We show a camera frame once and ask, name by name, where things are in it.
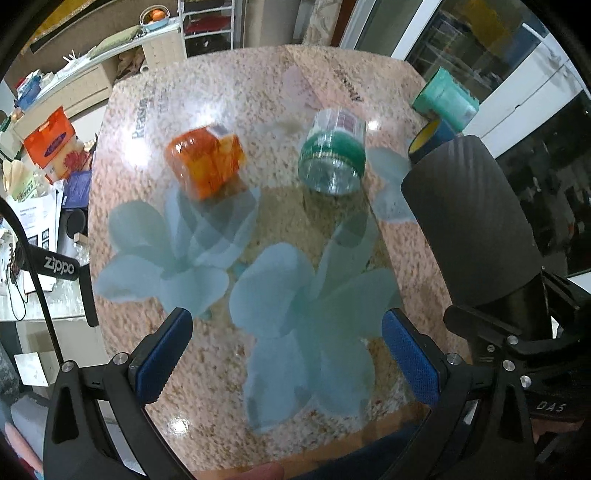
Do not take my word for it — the black carbon-pattern tumbler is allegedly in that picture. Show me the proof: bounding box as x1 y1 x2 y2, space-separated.
400 134 555 342

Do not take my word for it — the blue cup yellow inside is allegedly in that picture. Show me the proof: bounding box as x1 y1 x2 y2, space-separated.
408 118 457 165

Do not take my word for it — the black Zippo box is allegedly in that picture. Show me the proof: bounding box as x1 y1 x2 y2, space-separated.
20 244 99 328

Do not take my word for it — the green lid clear jar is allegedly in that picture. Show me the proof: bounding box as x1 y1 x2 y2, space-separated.
297 107 367 196

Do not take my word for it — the orange snack jar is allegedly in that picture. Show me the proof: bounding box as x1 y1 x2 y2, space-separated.
164 123 245 201

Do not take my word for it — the teal box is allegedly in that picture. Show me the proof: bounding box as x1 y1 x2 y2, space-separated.
412 67 480 133

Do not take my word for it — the orange shopping bag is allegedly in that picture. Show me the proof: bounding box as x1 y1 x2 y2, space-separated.
24 106 75 168

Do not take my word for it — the cream TV cabinet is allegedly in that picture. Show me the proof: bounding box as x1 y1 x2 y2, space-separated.
9 17 186 141

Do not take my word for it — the patterned curtain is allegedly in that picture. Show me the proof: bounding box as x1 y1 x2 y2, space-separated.
303 0 356 47

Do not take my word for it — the green cushion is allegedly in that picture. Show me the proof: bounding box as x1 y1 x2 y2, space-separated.
88 25 142 59

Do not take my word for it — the fruit bowl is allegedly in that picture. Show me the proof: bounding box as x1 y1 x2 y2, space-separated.
139 5 170 32

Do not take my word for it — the white metal shelf rack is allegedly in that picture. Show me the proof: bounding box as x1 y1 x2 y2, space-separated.
177 0 245 57

